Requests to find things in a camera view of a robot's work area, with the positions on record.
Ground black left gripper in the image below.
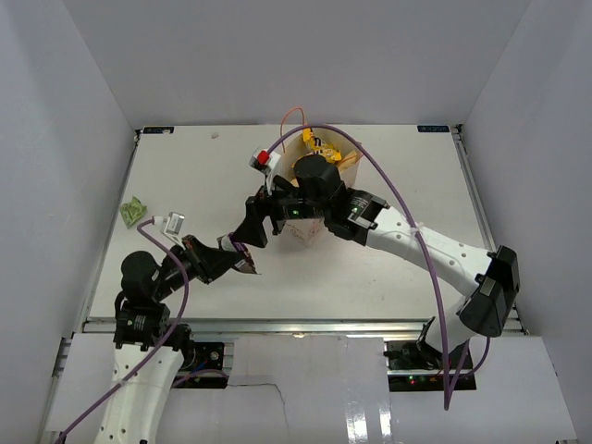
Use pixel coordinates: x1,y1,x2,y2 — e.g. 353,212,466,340
152,233,242,300

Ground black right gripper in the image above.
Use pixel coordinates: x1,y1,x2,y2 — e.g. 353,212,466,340
231,171,328,248

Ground brown chocolate bar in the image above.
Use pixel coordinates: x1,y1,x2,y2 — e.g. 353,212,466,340
217,233,258,275

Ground yellow snack packet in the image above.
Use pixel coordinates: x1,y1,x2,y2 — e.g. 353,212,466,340
302,128,342,164

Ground green snack packet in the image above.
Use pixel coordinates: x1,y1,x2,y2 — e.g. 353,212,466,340
119,196,147,228

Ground cream paper bag orange handles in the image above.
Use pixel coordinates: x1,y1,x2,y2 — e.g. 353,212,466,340
277,107,363,253

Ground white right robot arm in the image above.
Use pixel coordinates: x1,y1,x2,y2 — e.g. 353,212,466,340
231,152,520,369

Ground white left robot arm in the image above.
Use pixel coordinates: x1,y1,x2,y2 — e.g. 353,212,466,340
95,235,242,443

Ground left blue table label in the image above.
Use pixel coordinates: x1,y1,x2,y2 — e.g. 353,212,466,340
142,126,175,134

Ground blue table label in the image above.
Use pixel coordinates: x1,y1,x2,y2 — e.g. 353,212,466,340
417,125,450,133
142,126,175,134

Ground right blue table label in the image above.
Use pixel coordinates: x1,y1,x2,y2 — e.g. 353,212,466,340
417,125,450,133

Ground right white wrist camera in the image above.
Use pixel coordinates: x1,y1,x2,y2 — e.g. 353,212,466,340
249,150,282,193

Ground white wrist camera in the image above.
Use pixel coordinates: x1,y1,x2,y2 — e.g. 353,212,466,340
249,150,282,193
153,212,185,246

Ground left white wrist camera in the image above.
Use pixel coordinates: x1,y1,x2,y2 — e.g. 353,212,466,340
153,212,185,246

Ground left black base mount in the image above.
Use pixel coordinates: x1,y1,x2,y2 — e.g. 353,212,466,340
177,340,225,376

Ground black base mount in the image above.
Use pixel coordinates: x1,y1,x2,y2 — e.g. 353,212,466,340
383,340,477,393
177,340,225,376

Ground aluminium table edge rail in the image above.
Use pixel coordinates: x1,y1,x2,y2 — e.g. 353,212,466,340
80,318,524,335

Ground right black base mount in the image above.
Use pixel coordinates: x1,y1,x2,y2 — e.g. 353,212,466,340
383,340,477,393

